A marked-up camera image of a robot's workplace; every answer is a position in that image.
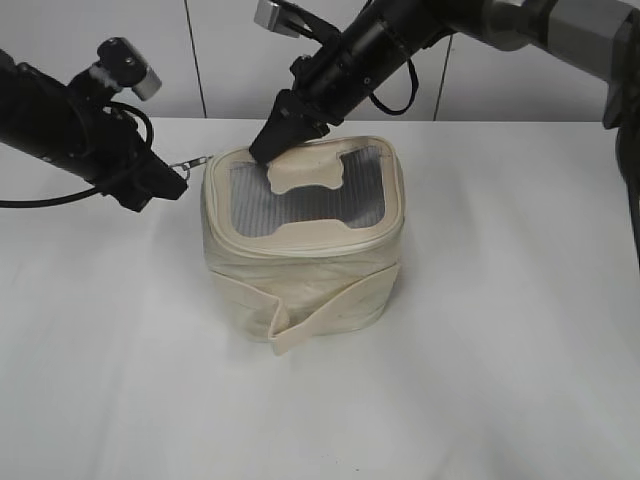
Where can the cream canvas zipper bag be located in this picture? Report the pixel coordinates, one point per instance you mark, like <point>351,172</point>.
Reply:
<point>308,245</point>

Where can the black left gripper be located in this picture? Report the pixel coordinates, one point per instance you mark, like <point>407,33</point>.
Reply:
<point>119,141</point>

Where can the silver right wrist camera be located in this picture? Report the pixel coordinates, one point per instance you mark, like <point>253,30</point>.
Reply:
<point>280,17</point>

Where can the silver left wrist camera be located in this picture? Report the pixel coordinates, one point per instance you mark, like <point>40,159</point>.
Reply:
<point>127,67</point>

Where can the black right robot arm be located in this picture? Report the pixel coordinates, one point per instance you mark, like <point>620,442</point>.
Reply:
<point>600,38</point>

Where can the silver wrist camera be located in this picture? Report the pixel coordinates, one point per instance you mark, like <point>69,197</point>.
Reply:
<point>127,67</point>
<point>280,17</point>

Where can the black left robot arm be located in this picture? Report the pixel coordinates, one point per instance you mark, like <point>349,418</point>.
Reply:
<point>79,127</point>

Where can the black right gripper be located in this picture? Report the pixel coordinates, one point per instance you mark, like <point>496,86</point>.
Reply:
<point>327,87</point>

